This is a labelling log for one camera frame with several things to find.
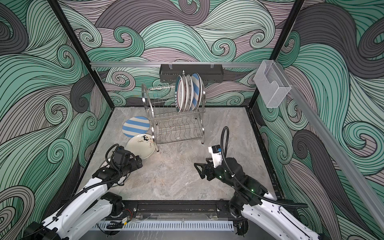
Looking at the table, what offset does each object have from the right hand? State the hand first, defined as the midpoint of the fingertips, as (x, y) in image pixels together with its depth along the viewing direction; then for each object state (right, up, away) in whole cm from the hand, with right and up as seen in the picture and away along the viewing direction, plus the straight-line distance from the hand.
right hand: (200, 163), depth 70 cm
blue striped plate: (-47, +16, +40) cm, 64 cm away
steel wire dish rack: (-20, +16, +35) cm, 43 cm away
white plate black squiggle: (-37, +3, +28) cm, 46 cm away
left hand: (-36, -3, +14) cm, 39 cm away
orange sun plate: (-57, -6, +18) cm, 60 cm away
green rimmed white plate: (-11, +36, +14) cm, 40 cm away
